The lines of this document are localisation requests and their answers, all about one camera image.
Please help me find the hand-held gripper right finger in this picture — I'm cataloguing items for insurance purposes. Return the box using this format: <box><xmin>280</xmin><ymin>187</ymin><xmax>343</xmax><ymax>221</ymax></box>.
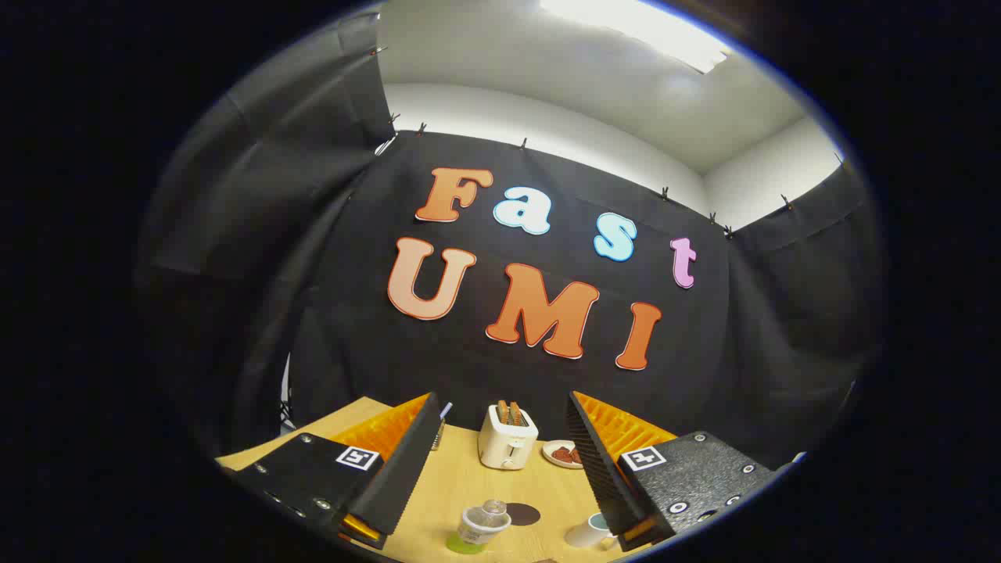
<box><xmin>566</xmin><ymin>391</ymin><xmax>806</xmax><ymax>553</ymax></box>

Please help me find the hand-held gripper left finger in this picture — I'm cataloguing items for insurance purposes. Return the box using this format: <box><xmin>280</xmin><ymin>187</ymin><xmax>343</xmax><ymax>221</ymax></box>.
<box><xmin>232</xmin><ymin>393</ymin><xmax>443</xmax><ymax>550</ymax></box>

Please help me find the white cup with blue inside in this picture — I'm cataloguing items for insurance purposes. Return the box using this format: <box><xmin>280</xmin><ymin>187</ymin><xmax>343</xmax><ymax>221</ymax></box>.
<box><xmin>565</xmin><ymin>512</ymin><xmax>619</xmax><ymax>550</ymax></box>

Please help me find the white green label juice bottle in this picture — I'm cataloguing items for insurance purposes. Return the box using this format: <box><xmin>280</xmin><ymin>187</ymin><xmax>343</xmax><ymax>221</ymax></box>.
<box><xmin>447</xmin><ymin>499</ymin><xmax>513</xmax><ymax>555</ymax></box>

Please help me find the white round plate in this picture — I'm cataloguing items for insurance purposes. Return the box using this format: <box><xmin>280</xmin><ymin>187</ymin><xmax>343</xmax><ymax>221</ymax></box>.
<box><xmin>542</xmin><ymin>440</ymin><xmax>585</xmax><ymax>470</ymax></box>

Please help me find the wooden table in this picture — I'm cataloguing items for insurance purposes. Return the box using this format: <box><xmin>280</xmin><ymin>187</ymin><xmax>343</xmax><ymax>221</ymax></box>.
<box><xmin>215</xmin><ymin>396</ymin><xmax>681</xmax><ymax>563</ymax></box>

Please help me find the white toaster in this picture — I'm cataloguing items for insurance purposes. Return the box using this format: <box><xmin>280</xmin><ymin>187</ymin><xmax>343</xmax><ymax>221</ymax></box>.
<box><xmin>478</xmin><ymin>401</ymin><xmax>540</xmax><ymax>471</ymax></box>

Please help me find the black backdrop cloth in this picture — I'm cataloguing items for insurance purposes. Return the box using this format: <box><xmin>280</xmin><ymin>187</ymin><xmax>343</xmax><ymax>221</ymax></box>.
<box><xmin>133</xmin><ymin>8</ymin><xmax>888</xmax><ymax>470</ymax></box>

